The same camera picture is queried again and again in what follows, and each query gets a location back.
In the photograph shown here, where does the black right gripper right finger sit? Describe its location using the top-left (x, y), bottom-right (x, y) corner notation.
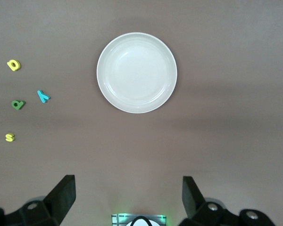
top-left (178, 176), bottom-right (241, 226)

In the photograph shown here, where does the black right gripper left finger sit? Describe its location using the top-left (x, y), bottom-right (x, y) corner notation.
top-left (3, 174), bottom-right (76, 226)

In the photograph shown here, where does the green foam letter p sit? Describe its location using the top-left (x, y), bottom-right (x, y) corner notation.
top-left (11, 100), bottom-right (26, 110)

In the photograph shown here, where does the cyan foam letter k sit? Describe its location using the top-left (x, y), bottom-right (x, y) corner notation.
top-left (37, 90), bottom-right (51, 104)

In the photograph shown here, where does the yellow foam letter a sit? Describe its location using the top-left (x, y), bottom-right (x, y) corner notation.
top-left (7, 59), bottom-right (22, 72)

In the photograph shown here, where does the beige round plate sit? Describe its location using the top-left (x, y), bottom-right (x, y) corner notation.
top-left (96, 32), bottom-right (178, 114)

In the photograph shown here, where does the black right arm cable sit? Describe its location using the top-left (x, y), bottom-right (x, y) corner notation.
top-left (129, 215), bottom-right (153, 226)

